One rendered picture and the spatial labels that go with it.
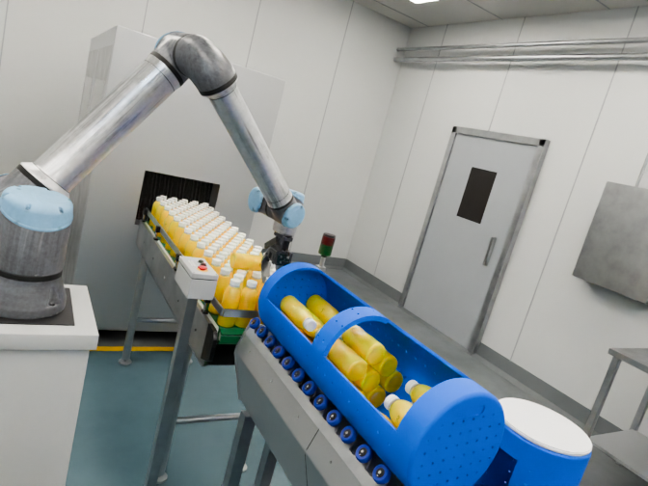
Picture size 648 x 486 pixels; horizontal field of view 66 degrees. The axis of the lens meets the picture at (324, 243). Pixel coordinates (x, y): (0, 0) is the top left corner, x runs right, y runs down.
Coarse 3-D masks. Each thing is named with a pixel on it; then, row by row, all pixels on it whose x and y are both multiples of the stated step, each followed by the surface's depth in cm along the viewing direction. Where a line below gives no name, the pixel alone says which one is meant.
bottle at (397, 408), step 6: (396, 402) 119; (402, 402) 119; (408, 402) 119; (390, 408) 120; (396, 408) 118; (402, 408) 117; (408, 408) 116; (390, 414) 119; (396, 414) 117; (402, 414) 116; (396, 420) 116; (396, 426) 117
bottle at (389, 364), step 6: (390, 354) 142; (384, 360) 140; (390, 360) 141; (396, 360) 142; (372, 366) 144; (378, 366) 140; (384, 366) 141; (390, 366) 142; (396, 366) 143; (384, 372) 141; (390, 372) 143
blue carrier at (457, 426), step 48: (288, 288) 179; (336, 288) 179; (288, 336) 154; (336, 336) 137; (384, 336) 157; (336, 384) 129; (432, 384) 138; (384, 432) 111; (432, 432) 104; (480, 432) 112; (432, 480) 109
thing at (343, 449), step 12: (252, 336) 182; (264, 348) 173; (276, 360) 166; (276, 372) 162; (288, 372) 159; (288, 384) 155; (300, 384) 152; (300, 396) 149; (312, 396) 147; (312, 408) 143; (312, 420) 140; (324, 420) 138; (324, 432) 135; (336, 432) 134; (336, 444) 130; (348, 444) 128; (348, 456) 126; (360, 468) 122; (360, 480) 119; (372, 480) 118
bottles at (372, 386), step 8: (320, 320) 168; (320, 328) 165; (312, 336) 165; (368, 368) 140; (368, 376) 139; (376, 376) 140; (392, 376) 144; (400, 376) 145; (352, 384) 137; (360, 384) 139; (368, 384) 140; (376, 384) 141; (384, 384) 144; (392, 384) 145; (400, 384) 146; (368, 392) 142; (376, 392) 142; (384, 392) 144; (368, 400) 142; (376, 400) 144; (384, 400) 145; (384, 416) 122; (392, 424) 119
